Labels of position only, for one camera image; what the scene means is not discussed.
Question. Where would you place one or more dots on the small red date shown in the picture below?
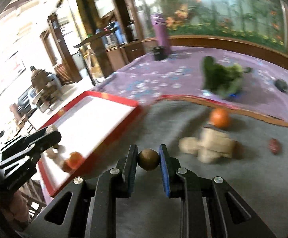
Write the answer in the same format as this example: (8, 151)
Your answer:
(65, 166)

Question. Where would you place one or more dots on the large orange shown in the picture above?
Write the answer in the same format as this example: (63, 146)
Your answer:
(219, 118)

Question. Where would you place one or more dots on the black cup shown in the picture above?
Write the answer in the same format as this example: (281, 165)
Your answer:
(158, 53)

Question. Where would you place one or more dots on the wooden display cabinet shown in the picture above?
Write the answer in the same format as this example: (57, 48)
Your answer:
(134, 52)

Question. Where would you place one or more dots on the red tray with white inside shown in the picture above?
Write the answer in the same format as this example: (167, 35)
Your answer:
(91, 124)

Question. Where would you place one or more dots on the beige blocky object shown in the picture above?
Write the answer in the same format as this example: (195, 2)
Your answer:
(213, 145)

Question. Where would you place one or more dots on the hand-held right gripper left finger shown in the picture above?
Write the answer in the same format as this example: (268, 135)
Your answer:
(133, 168)

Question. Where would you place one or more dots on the framed wall picture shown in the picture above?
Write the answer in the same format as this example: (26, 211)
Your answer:
(12, 68)

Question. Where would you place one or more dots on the purple bottle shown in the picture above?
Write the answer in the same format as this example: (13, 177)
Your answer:
(160, 33)

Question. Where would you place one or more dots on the small brown round fruit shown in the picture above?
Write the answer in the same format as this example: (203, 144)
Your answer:
(148, 159)

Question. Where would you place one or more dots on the blue plastic object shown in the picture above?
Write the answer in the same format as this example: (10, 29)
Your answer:
(234, 95)

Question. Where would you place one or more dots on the beige round item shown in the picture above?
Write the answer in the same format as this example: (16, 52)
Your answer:
(55, 153)

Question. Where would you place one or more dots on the dark red date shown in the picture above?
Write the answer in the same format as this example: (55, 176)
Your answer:
(274, 145)

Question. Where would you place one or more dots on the small orange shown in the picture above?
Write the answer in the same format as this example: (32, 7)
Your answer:
(76, 160)

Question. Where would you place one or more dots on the black car key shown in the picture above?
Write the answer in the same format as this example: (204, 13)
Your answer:
(281, 84)

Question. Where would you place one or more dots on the purple floral tablecloth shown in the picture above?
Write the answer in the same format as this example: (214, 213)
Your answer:
(163, 76)

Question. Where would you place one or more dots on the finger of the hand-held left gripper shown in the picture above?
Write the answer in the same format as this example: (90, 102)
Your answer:
(38, 140)
(22, 164)

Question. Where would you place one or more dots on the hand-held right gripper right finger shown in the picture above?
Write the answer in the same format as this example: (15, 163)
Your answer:
(164, 171)

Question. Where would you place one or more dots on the green leafy vegetable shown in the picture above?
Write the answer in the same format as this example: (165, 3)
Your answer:
(220, 78)

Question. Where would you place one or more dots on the grey mat with patchwork border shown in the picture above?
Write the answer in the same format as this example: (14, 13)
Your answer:
(158, 133)

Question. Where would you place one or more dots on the bronze incense burner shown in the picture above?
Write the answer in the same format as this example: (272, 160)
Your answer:
(41, 79)

